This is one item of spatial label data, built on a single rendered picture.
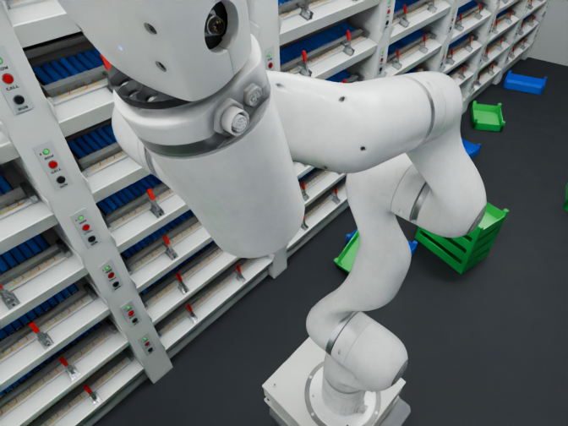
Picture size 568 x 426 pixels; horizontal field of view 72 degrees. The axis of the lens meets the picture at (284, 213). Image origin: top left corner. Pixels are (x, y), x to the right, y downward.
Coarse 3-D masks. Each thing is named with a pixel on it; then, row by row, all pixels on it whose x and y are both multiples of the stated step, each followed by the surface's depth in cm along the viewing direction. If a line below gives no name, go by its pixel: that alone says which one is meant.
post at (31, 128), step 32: (0, 32) 70; (0, 96) 75; (32, 96) 79; (32, 128) 81; (32, 160) 84; (64, 160) 89; (64, 192) 93; (64, 224) 97; (96, 224) 103; (96, 256) 108; (96, 288) 116; (128, 288) 123; (160, 352) 151
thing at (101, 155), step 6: (114, 144) 105; (102, 150) 103; (108, 150) 104; (114, 150) 105; (120, 150) 107; (90, 156) 102; (96, 156) 102; (102, 156) 103; (108, 156) 105; (114, 156) 105; (84, 162) 100; (90, 162) 102; (96, 162) 103; (84, 168) 101
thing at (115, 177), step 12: (120, 156) 106; (96, 168) 103; (108, 168) 104; (120, 168) 104; (132, 168) 105; (144, 168) 107; (96, 180) 101; (108, 180) 102; (120, 180) 103; (132, 180) 107; (96, 192) 99; (108, 192) 103
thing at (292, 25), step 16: (288, 0) 130; (304, 0) 127; (320, 0) 139; (336, 0) 142; (352, 0) 144; (368, 0) 148; (288, 16) 127; (304, 16) 130; (320, 16) 133; (336, 16) 139; (288, 32) 125; (304, 32) 131
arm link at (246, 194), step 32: (256, 128) 22; (160, 160) 22; (192, 160) 21; (224, 160) 22; (256, 160) 23; (288, 160) 27; (192, 192) 24; (224, 192) 24; (256, 192) 25; (288, 192) 28; (224, 224) 27; (256, 224) 27; (288, 224) 30; (256, 256) 31
